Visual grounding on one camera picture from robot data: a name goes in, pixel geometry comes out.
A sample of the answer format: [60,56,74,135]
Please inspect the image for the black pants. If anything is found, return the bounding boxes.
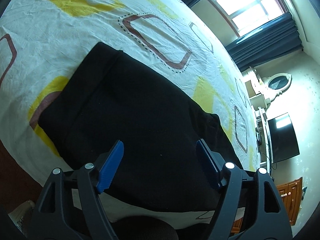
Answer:
[38,42,240,212]

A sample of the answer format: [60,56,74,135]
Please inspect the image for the white dresser with oval mirror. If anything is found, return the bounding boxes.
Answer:
[242,67,292,173]

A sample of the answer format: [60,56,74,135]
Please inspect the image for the orange wooden cabinet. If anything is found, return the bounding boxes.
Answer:
[231,177,303,235]

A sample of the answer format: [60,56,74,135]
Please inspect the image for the dark blue lower curtain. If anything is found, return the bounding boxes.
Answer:
[226,12,303,72]

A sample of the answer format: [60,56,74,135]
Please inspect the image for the bright window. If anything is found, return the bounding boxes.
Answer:
[208,0,287,37]

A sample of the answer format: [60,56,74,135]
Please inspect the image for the white patterned bed sheet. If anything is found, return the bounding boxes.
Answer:
[0,0,262,230]

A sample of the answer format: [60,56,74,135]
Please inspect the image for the black wall television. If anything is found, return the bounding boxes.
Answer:
[267,113,300,163]

